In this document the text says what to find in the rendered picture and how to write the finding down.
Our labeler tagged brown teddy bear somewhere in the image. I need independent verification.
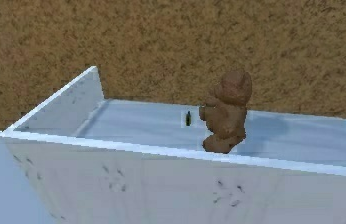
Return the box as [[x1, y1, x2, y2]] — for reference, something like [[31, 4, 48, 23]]
[[198, 70, 253, 155]]

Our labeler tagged white wooden open box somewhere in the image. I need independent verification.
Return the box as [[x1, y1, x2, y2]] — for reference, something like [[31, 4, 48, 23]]
[[0, 65, 346, 224]]

